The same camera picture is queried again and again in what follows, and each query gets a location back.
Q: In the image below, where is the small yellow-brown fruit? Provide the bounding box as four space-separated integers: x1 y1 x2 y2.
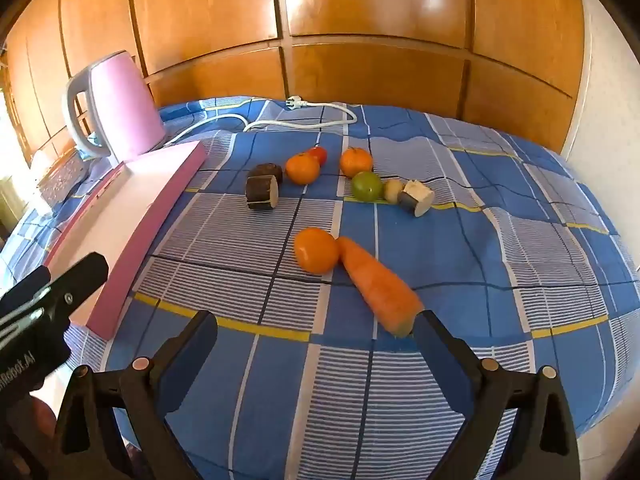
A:
382 179 405 205

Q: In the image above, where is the small red tomato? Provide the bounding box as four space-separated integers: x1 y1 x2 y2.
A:
307 145 328 167

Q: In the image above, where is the left far orange tangerine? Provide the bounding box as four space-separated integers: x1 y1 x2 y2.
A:
285 152 320 185

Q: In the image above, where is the green round fruit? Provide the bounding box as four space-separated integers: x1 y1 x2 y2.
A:
350 171 383 202

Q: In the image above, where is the near orange tangerine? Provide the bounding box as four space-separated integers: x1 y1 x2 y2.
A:
294 228 340 275

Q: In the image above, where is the wooden panelled cabinet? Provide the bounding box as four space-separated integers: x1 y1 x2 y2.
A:
1 0 585 156

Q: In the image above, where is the pink electric kettle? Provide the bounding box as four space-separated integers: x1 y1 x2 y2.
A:
61 50 166 162

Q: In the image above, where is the orange tangerine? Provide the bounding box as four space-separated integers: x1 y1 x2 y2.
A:
294 228 340 275
340 148 373 179
285 152 320 185

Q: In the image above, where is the white power cable with plug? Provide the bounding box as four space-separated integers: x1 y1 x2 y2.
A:
164 94 359 148

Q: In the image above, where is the right far orange tangerine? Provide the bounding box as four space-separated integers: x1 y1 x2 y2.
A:
340 148 373 179

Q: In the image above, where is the large orange carrot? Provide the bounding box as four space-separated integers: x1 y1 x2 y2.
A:
336 236 424 338

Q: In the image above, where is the patterned box beside kettle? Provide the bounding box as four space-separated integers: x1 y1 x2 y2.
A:
35 150 89 210

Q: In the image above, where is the blue checked tablecloth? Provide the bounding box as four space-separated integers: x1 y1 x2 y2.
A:
0 95 640 480

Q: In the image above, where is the white grey cut vegetable chunk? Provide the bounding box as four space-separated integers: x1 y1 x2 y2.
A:
398 180 435 218

